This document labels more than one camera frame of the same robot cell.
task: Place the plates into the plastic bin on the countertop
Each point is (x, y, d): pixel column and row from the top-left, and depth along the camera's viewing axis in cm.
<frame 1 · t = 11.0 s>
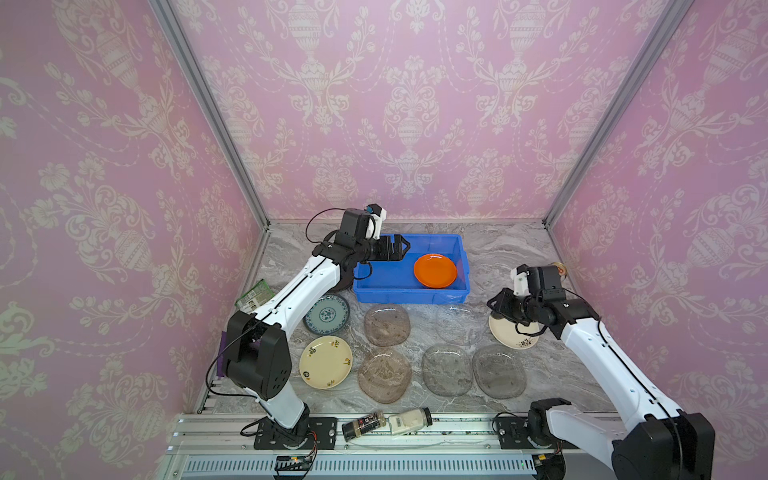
left hand: (398, 246, 83), fingers open
right hand: (491, 301, 82), fingers closed
blue plastic bin: (394, 281, 104), on the table
orange plate: (435, 270, 105), point 3 cm above the table
yellow floral plate: (325, 362, 87), on the table
cream plate with dark patch: (500, 333, 91), point 2 cm above the table
smoky glass plate upper left: (387, 325, 95), on the table
clear glass plate upper right: (462, 325, 94), on the table
smoky glass plate lower left: (384, 376, 85), on the table
smoky glass plate lower right: (499, 371, 85), on the table

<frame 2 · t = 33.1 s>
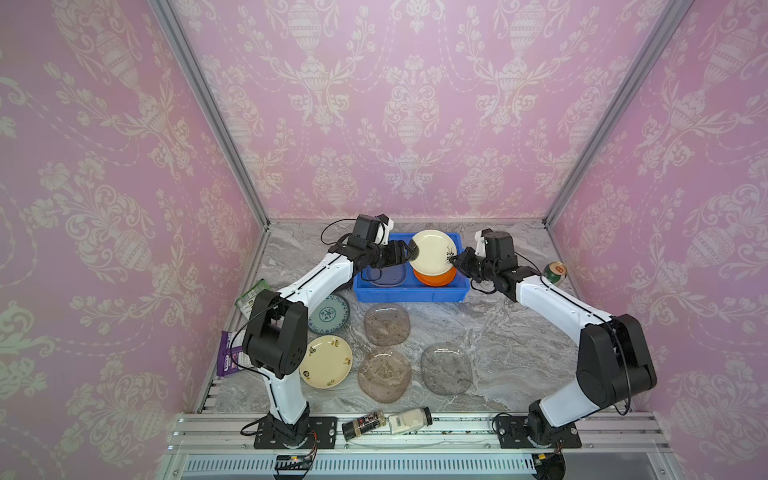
left hand: (408, 255, 87), fingers open
right hand: (450, 256, 89), fingers closed
cream plate with dark patch: (436, 249, 92), point 18 cm above the table
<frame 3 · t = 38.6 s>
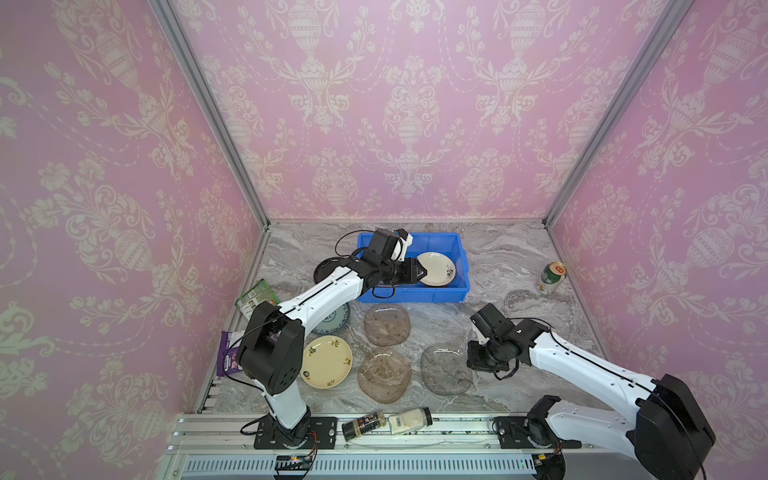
left hand: (424, 274, 83), fingers open
right hand: (469, 363, 82), fingers closed
cream plate with dark patch: (441, 270, 108), on the table
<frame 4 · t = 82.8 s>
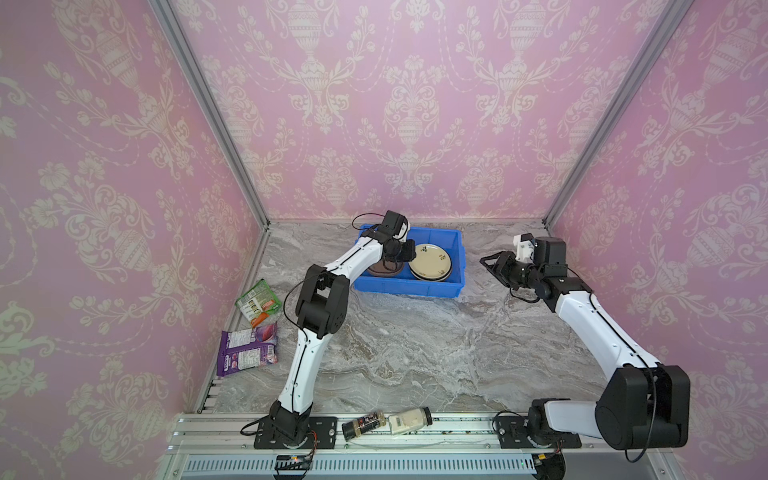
left hand: (415, 254, 100), fingers closed
right hand: (485, 261, 83), fingers open
yellow floral plate: (432, 263, 106), point 4 cm above the table
